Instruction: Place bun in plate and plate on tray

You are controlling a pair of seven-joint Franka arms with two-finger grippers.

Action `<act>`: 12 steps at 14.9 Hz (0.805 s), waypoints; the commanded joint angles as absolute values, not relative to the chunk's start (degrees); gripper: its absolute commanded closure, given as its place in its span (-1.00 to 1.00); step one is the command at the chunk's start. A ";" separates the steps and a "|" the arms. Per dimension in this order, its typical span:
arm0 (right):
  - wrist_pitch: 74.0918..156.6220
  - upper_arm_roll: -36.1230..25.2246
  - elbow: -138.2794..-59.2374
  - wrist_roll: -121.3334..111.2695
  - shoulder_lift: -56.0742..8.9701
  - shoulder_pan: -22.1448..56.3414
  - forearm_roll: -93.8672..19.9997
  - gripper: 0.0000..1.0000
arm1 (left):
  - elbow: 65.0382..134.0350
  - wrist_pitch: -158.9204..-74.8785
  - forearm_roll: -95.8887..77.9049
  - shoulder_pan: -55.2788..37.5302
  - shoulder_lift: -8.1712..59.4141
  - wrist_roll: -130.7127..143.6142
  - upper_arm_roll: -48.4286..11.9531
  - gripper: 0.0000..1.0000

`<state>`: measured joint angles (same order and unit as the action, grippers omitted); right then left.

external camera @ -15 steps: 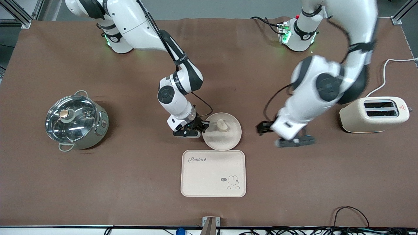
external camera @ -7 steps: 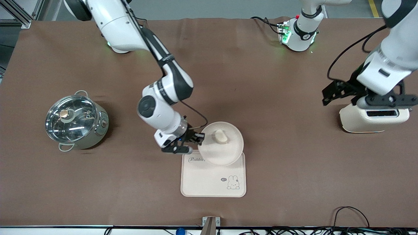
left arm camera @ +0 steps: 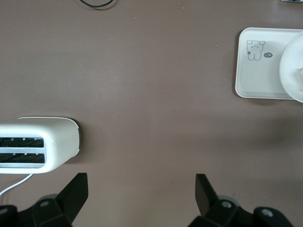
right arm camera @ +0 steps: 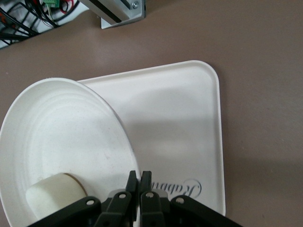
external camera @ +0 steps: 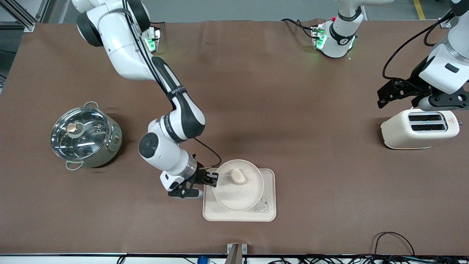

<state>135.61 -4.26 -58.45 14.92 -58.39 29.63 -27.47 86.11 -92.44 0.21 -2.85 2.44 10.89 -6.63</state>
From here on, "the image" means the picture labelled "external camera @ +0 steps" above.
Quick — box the cream round plate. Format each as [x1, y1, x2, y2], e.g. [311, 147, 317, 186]
[212, 159, 264, 212]

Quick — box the brown table cover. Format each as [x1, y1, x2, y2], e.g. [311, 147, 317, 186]
[0, 18, 469, 256]

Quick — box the glass pot lid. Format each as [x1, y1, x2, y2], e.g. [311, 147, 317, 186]
[51, 107, 110, 161]

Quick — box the pale steamed bun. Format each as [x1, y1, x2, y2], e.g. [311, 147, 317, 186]
[231, 168, 246, 185]

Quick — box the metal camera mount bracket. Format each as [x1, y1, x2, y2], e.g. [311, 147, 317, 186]
[226, 243, 248, 264]

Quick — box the cream rabbit print tray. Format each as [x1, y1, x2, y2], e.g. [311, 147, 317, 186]
[203, 168, 276, 222]

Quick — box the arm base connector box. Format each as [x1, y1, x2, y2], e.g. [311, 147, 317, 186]
[145, 27, 162, 54]
[311, 24, 328, 50]

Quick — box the black looped cable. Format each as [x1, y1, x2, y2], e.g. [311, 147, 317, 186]
[373, 231, 415, 258]

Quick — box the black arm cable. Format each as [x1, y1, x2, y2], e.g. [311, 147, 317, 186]
[382, 9, 457, 81]
[123, 0, 222, 170]

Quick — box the steel pot with glass lid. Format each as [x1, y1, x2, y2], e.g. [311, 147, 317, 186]
[51, 102, 123, 171]

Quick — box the cream two-slot toaster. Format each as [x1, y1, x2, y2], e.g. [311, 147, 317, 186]
[380, 108, 463, 150]

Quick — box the black cable bundle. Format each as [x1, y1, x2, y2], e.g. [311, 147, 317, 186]
[264, 254, 469, 264]

